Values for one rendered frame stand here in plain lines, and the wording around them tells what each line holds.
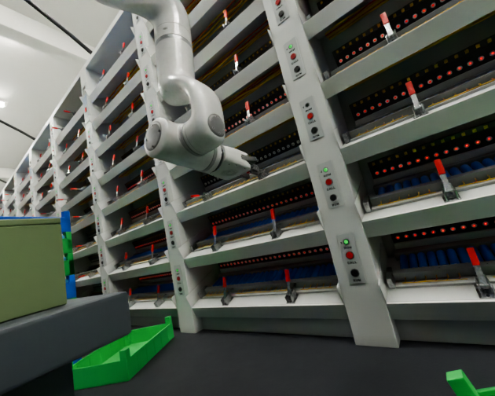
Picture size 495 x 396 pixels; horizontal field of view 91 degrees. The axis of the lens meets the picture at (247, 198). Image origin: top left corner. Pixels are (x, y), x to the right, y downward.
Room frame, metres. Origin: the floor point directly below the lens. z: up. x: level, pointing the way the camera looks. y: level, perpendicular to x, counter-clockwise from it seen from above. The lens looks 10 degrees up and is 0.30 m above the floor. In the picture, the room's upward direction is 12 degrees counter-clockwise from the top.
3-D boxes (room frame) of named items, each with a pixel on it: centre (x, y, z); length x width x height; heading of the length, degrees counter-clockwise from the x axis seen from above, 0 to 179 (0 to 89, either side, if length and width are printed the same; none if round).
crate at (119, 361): (0.89, 0.51, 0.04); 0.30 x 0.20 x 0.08; 175
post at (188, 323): (1.12, 0.29, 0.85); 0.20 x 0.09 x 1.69; 144
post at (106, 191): (1.53, 0.86, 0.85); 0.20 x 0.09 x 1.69; 144
